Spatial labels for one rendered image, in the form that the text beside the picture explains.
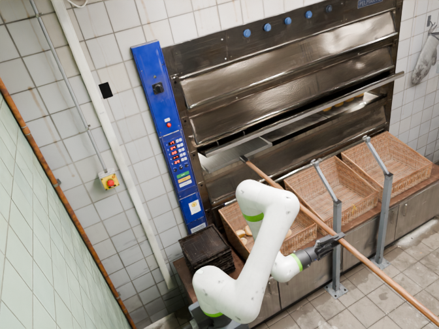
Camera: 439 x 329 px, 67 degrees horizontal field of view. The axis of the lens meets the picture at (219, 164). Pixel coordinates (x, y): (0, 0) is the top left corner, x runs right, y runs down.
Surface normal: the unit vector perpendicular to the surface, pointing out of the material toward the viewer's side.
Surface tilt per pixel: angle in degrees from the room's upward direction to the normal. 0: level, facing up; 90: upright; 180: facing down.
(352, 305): 0
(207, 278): 5
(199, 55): 90
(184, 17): 90
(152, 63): 90
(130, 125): 90
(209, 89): 70
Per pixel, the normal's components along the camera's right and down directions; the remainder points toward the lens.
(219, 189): 0.36, 0.11
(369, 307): -0.18, -0.83
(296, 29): 0.44, 0.42
